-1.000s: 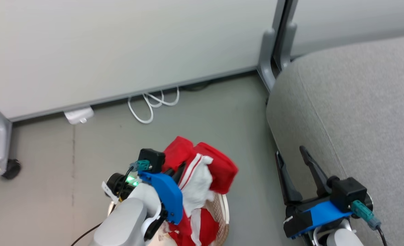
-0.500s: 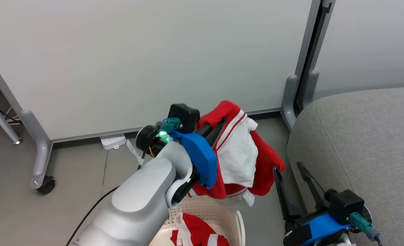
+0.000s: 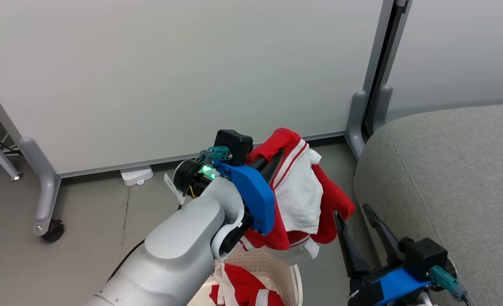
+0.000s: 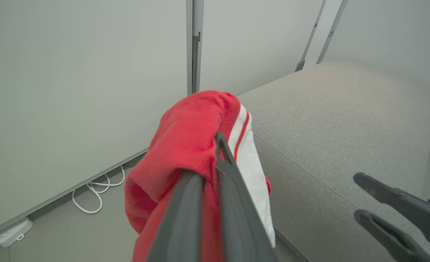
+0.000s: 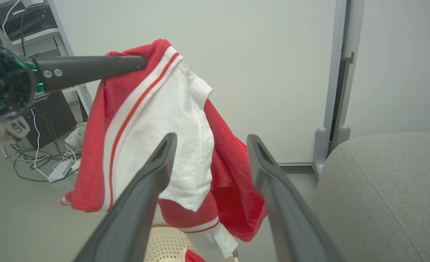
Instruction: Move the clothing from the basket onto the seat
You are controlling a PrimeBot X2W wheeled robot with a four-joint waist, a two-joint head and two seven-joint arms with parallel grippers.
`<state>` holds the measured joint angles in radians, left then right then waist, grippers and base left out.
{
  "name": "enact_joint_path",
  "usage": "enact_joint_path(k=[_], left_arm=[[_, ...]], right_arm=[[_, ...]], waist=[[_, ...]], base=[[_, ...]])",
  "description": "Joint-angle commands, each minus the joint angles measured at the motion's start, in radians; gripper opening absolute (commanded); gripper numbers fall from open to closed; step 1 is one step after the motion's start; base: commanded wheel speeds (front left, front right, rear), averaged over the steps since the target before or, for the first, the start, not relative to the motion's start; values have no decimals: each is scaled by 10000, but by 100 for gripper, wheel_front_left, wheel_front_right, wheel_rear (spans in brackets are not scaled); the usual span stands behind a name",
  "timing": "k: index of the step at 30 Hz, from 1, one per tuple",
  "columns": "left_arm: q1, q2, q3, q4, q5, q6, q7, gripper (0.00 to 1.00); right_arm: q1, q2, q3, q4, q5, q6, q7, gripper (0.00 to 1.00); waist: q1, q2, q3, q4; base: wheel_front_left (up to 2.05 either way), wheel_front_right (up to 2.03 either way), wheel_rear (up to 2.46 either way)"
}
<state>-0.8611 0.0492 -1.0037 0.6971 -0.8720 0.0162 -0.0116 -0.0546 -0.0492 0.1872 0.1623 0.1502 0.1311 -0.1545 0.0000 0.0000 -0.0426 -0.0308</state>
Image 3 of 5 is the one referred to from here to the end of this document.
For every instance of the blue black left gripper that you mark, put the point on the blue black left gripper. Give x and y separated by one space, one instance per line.
255 199

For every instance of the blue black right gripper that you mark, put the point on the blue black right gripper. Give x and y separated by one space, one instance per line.
387 289

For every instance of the red white sports garment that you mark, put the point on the red white sports garment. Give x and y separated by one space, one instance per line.
302 191

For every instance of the red white striped garment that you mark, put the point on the red white striped garment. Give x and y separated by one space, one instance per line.
242 284

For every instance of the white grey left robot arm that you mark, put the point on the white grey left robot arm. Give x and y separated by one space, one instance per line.
179 255

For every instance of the cream perforated laundry basket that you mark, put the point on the cream perforated laundry basket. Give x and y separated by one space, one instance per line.
274 263

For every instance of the short grey partition leg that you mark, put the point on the short grey partition leg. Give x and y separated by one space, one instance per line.
355 123
383 106

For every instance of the grey fabric sofa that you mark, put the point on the grey fabric sofa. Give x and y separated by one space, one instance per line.
447 170

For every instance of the large white partition panel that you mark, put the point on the large white partition panel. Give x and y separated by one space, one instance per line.
170 76

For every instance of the white power strip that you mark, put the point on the white power strip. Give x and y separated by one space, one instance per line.
135 175

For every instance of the narrow white partition panel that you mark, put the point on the narrow white partition panel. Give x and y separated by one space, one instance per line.
459 51

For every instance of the black caster wheel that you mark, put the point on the black caster wheel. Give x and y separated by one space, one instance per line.
54 231

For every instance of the long grey partition leg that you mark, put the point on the long grey partition leg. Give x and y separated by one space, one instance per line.
43 187

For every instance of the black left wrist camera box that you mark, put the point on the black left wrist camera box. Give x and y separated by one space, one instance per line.
234 144

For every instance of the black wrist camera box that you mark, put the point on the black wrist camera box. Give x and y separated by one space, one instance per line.
234 144
425 257

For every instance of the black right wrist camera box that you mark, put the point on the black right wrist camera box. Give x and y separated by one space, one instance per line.
425 257

